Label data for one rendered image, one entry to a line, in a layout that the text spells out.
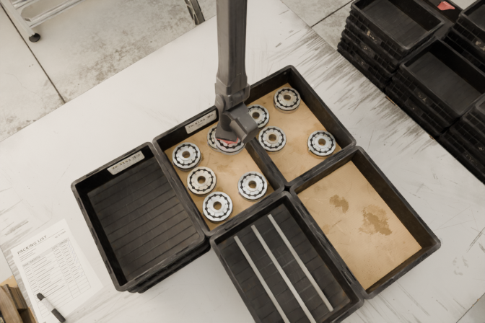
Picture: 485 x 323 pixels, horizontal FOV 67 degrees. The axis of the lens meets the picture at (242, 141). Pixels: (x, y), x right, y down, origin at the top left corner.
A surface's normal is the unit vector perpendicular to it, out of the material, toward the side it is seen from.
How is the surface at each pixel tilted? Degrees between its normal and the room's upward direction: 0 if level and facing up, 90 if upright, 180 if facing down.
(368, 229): 0
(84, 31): 0
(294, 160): 0
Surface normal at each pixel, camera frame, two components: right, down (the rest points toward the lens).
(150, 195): -0.02, -0.41
